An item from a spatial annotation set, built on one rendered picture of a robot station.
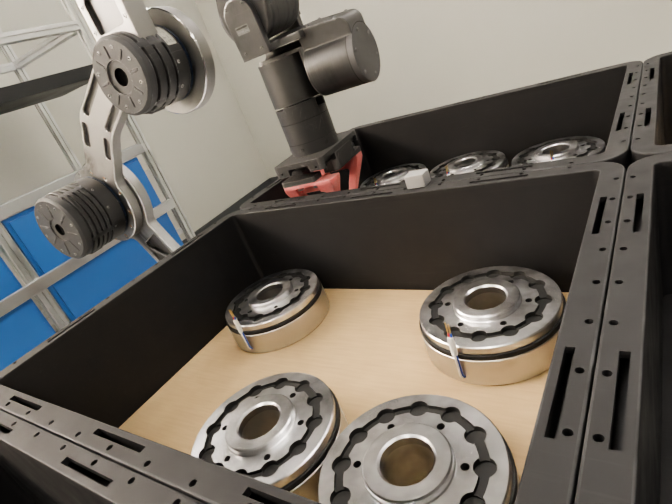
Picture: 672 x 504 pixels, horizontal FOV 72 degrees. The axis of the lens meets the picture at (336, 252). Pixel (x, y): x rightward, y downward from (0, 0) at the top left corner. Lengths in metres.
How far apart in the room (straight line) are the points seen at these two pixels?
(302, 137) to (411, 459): 0.36
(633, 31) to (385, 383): 3.26
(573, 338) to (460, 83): 3.47
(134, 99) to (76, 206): 0.42
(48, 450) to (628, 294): 0.29
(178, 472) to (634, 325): 0.19
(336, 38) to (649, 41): 3.11
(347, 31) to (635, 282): 0.34
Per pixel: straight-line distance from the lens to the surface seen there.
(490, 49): 3.56
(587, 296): 0.23
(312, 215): 0.47
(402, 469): 0.29
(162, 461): 0.24
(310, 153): 0.53
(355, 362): 0.39
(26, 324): 2.32
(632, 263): 0.25
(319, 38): 0.50
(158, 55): 0.95
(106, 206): 1.33
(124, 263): 2.52
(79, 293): 2.41
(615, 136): 0.42
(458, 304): 0.35
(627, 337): 0.21
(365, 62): 0.49
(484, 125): 0.69
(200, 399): 0.45
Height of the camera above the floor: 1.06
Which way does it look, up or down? 23 degrees down
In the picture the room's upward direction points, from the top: 21 degrees counter-clockwise
